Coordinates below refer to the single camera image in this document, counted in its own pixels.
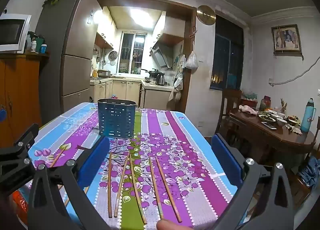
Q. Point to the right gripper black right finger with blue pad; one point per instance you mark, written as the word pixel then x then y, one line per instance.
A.
pixel 274 208

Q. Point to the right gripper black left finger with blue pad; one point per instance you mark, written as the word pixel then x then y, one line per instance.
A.
pixel 46 208

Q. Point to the wooden chopstick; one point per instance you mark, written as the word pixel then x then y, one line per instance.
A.
pixel 136 192
pixel 158 201
pixel 109 186
pixel 120 186
pixel 174 207
pixel 58 156

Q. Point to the person's thumb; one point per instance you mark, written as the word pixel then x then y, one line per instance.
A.
pixel 168 225

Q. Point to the dark wooden dining table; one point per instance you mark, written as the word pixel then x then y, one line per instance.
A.
pixel 265 143

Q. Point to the brown wooden cabinet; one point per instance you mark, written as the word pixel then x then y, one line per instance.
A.
pixel 20 104

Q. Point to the teal thermos bottle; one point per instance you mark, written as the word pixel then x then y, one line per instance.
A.
pixel 308 117

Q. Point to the blue perforated utensil holder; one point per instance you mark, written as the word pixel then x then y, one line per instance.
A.
pixel 116 118

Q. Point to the wooden chair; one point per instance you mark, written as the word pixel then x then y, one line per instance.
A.
pixel 231 99

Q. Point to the dark window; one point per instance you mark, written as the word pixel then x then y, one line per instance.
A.
pixel 228 55

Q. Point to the white microwave oven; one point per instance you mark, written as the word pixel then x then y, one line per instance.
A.
pixel 14 29

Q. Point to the grey tall refrigerator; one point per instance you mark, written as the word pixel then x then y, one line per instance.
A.
pixel 69 31

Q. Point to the white hanging plastic bag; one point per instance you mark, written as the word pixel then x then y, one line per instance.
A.
pixel 192 62

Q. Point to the steel kettle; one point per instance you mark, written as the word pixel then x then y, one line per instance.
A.
pixel 160 79

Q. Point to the black wok on stove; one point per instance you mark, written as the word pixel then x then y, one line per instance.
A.
pixel 153 73

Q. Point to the framed elephant picture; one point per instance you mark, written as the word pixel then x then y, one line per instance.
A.
pixel 286 40

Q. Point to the range hood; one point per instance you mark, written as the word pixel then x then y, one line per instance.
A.
pixel 162 55

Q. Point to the gold round wall plate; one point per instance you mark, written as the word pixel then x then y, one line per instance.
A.
pixel 206 15

